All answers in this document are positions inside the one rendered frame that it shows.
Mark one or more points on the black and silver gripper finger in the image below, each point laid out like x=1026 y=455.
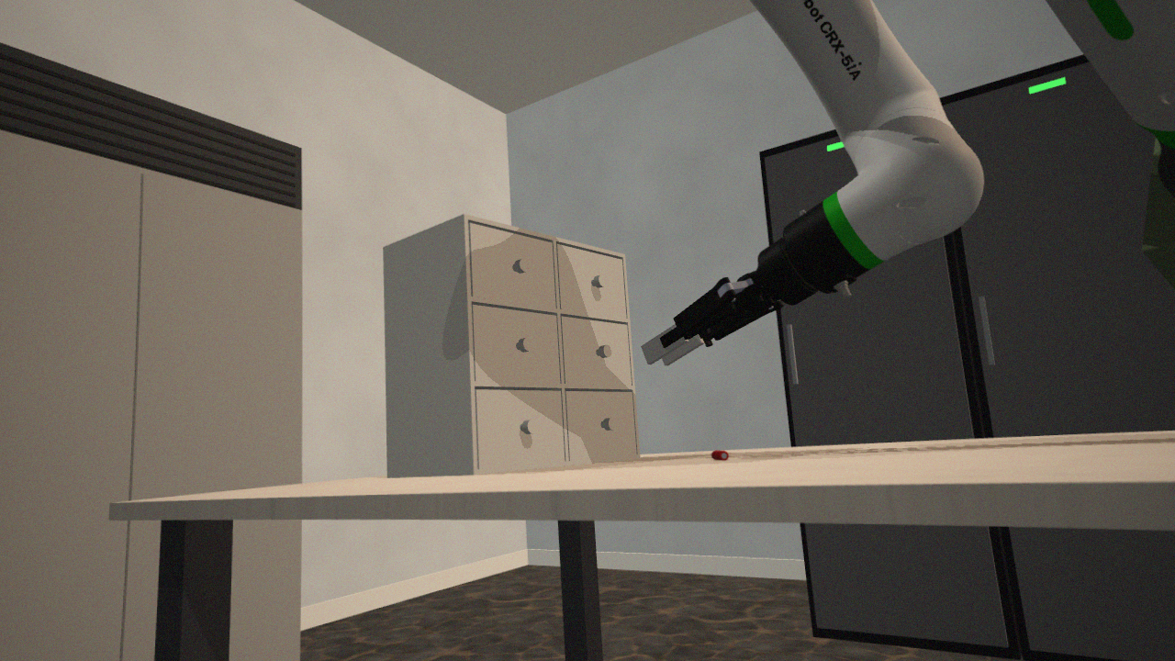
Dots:
x=711 y=308
x=722 y=329

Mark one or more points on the tan drawer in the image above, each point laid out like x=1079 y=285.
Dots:
x=595 y=352
x=518 y=427
x=510 y=267
x=599 y=424
x=590 y=282
x=515 y=346

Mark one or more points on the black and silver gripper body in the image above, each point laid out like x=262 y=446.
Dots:
x=776 y=278

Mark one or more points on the small grey chest of drawers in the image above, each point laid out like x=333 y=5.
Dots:
x=430 y=379

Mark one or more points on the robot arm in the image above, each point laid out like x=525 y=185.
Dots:
x=917 y=179

